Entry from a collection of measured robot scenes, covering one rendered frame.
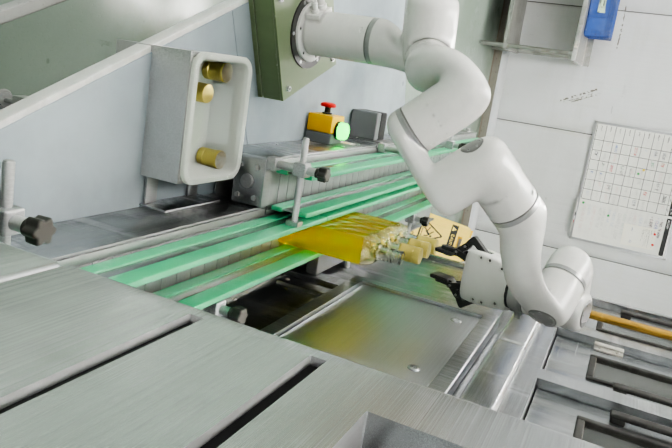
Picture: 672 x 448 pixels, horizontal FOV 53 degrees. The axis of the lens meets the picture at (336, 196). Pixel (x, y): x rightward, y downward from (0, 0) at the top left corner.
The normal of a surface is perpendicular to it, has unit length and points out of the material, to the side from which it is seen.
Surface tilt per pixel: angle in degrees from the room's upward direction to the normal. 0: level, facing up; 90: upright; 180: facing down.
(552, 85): 90
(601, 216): 90
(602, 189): 90
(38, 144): 0
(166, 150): 90
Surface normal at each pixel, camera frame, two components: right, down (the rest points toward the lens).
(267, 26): -0.44, 0.50
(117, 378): 0.15, -0.97
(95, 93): 0.90, 0.22
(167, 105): -0.41, 0.11
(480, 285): -0.67, 0.07
